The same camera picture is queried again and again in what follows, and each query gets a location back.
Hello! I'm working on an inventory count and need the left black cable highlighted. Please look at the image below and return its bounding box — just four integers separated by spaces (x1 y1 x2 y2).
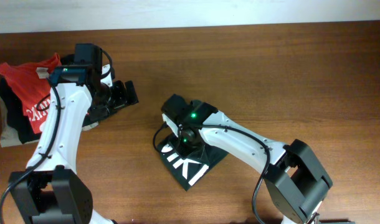
0 48 113 224

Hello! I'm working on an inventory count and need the beige folded t-shirt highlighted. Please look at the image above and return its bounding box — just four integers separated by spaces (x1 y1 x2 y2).
0 91 100 148

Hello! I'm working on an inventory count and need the black cable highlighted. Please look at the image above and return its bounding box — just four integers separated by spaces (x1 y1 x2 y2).
152 121 272 224
0 48 113 224

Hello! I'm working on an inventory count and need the black folded t-shirt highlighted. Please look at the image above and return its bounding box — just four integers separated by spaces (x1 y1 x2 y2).
0 54 116 144

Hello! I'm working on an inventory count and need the right black cable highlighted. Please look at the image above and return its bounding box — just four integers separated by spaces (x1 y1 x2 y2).
152 121 272 224

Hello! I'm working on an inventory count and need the dark green t-shirt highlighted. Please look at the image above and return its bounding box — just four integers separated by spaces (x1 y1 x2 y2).
156 134 228 191

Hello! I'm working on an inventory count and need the red folded t-shirt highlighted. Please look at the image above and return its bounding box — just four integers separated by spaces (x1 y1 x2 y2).
0 53 61 134

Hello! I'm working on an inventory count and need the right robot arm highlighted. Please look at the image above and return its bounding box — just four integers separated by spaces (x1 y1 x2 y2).
155 95 333 223

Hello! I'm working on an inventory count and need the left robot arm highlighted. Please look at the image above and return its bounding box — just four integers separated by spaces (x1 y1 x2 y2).
0 44 139 224

